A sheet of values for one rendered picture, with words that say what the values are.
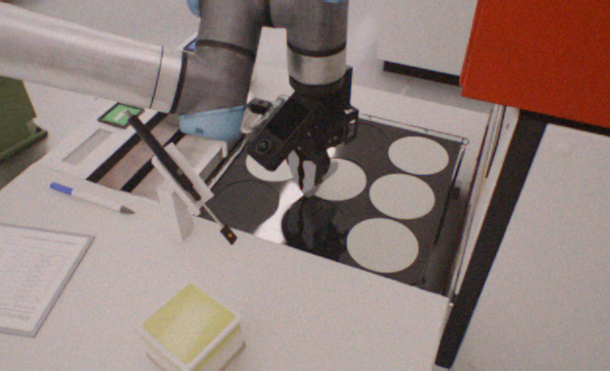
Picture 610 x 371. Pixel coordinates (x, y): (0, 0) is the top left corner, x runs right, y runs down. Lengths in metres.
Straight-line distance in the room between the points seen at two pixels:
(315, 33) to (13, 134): 0.71
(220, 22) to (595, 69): 0.39
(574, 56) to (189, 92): 0.39
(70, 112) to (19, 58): 0.63
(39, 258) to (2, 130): 0.47
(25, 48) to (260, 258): 0.34
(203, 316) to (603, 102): 0.39
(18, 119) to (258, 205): 0.55
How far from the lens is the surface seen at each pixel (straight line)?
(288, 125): 0.68
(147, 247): 0.68
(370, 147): 0.91
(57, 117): 1.23
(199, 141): 0.97
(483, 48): 0.43
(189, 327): 0.52
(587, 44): 0.43
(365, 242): 0.75
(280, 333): 0.59
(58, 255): 0.71
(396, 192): 0.83
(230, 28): 0.63
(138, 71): 0.60
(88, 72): 0.60
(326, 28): 0.62
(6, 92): 1.12
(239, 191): 0.83
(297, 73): 0.66
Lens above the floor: 1.46
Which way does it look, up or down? 43 degrees down
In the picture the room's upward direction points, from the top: straight up
